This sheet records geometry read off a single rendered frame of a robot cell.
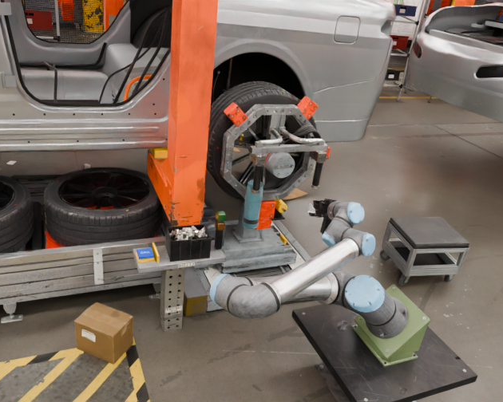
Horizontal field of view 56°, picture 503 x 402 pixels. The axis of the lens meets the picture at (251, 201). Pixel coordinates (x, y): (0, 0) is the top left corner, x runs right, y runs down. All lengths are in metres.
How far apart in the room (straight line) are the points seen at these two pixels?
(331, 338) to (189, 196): 0.96
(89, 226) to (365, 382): 1.55
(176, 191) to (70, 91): 1.36
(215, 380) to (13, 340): 1.00
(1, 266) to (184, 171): 0.99
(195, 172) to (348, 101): 1.29
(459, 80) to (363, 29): 1.82
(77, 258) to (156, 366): 0.68
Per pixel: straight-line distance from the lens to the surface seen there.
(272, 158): 2.43
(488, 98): 4.65
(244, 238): 2.93
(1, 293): 2.66
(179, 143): 2.25
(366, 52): 3.18
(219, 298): 1.72
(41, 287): 2.64
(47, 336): 2.64
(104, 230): 2.61
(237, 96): 2.54
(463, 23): 6.10
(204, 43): 2.15
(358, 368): 2.16
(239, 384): 2.38
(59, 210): 2.67
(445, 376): 2.29
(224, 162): 2.46
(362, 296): 2.01
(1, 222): 2.64
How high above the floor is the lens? 1.77
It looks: 27 degrees down
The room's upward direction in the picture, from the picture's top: 7 degrees clockwise
